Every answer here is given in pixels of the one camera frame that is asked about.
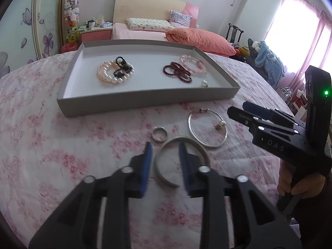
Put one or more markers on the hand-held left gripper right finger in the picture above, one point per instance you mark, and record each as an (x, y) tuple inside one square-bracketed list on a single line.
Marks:
[(185, 171)]

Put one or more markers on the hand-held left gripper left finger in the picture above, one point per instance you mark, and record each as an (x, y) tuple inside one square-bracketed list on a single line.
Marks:
[(145, 171)]

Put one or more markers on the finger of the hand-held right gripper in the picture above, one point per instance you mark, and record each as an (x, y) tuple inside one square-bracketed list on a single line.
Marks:
[(256, 109), (241, 114)]

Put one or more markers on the wide silver cuff bangle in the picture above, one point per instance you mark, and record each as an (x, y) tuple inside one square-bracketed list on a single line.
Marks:
[(158, 166)]

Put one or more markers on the thin silver bangle with pearl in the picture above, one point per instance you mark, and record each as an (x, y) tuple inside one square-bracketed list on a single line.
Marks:
[(220, 126)]

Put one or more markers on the grey cardboard tray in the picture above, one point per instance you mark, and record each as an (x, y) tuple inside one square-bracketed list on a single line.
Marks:
[(129, 101)]

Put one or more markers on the person's right forearm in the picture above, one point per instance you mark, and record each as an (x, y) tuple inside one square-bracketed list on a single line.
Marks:
[(311, 217)]

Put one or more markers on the person's right hand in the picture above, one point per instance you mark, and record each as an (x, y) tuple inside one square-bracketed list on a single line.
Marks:
[(311, 188)]

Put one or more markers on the cardboard box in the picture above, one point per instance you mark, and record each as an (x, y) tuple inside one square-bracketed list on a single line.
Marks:
[(300, 109)]

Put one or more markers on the blue fleece garment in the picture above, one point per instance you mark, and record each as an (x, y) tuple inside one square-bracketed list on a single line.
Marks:
[(269, 59)]

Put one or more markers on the colourful toys on chair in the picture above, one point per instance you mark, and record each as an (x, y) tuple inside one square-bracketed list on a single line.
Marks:
[(241, 50)]

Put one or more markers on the pink floral tablecloth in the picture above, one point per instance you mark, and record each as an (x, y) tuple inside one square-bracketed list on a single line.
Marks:
[(77, 147)]

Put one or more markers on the dark wooden chair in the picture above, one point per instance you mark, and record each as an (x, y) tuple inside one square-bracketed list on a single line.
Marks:
[(234, 32)]

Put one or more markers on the pink curtain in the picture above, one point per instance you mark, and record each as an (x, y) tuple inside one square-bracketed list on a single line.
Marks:
[(319, 31)]

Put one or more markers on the orange folded duvet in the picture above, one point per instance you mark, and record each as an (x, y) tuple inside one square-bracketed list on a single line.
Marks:
[(202, 40)]

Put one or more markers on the purple pillow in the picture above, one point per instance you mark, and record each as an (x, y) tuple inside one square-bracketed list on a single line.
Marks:
[(180, 19)]

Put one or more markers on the patterned white pillow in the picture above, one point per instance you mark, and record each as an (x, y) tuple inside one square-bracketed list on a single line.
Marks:
[(147, 24)]

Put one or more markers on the pink bed mattress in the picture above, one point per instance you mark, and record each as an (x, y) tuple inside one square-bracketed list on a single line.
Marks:
[(134, 34)]

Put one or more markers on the pink nightstand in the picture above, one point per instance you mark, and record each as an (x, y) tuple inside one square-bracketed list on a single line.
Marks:
[(96, 35)]

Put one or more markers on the beige and pink headboard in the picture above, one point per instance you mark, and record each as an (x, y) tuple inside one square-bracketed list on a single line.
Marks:
[(145, 5)]

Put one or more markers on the red bin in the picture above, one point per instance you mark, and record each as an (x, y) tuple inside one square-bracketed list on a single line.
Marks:
[(68, 48)]

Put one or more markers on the tissue box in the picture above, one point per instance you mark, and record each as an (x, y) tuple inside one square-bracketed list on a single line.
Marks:
[(105, 25)]

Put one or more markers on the yellow plush toy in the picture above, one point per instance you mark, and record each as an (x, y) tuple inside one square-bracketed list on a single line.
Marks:
[(72, 35)]

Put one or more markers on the plush toy display tube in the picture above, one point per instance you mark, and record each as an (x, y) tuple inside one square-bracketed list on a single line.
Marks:
[(71, 7)]

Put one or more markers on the sliding door wardrobe with flowers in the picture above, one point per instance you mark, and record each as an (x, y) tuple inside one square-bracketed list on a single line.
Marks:
[(15, 31)]

